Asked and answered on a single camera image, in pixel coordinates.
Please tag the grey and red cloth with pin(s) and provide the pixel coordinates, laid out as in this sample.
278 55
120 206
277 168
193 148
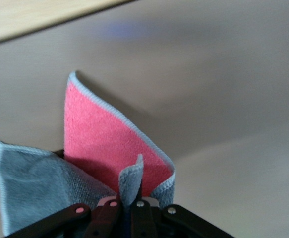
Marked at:
104 138

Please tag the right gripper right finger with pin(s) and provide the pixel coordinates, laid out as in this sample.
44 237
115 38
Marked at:
159 225

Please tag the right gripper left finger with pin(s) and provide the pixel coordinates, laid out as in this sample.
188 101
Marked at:
99 223

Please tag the wooden cutting board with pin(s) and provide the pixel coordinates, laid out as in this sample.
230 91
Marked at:
22 19

